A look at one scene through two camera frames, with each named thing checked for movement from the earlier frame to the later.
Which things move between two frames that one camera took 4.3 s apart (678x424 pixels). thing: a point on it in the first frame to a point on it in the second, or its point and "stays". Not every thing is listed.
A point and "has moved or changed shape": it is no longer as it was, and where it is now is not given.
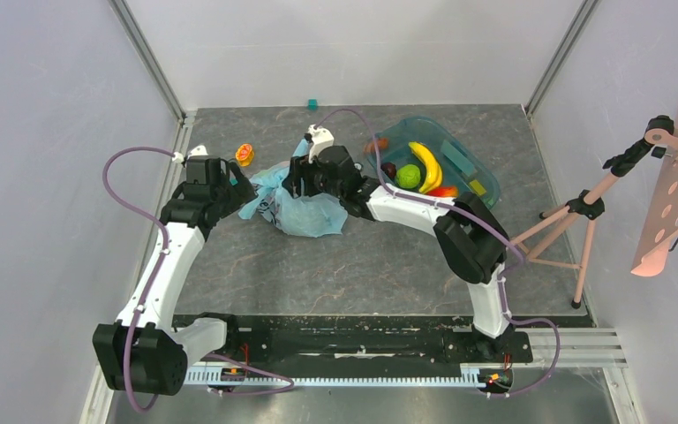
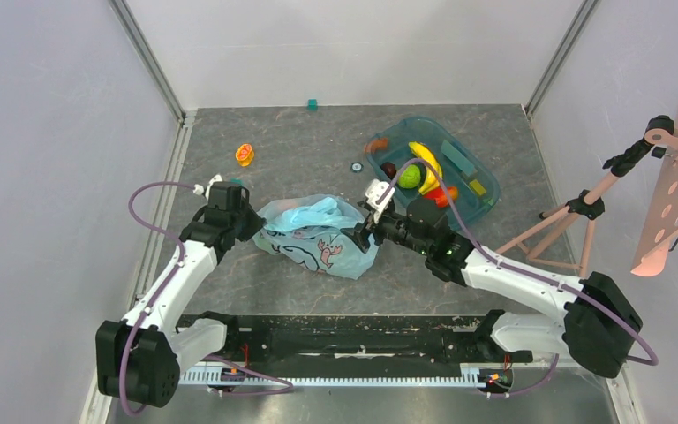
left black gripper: (243, 192) to (256, 223)
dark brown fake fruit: (389, 169) stays
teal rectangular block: (457, 155) stays
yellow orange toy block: (244, 154) stays
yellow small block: (480, 190) stays
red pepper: (445, 192) stays
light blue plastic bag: (311, 215) has moved or changed shape
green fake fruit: (408, 177) stays
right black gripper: (297, 177) to (371, 231)
